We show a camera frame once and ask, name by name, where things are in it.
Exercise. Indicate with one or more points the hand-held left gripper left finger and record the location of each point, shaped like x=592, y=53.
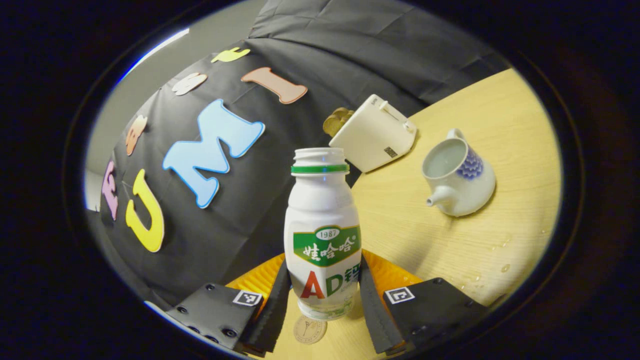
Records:
x=272, y=315

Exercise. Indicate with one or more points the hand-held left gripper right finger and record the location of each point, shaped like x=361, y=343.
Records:
x=372, y=310

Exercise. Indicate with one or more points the round wooden coaster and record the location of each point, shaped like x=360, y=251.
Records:
x=310, y=331

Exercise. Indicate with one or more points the white water bottle green label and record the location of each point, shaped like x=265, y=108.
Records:
x=322, y=210

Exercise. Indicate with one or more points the white teacup blue pattern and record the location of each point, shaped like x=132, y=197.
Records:
x=465, y=185

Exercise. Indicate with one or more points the white toaster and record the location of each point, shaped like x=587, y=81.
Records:
x=372, y=135

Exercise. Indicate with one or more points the brown toast slice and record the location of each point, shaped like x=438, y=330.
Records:
x=334, y=126
x=344, y=114

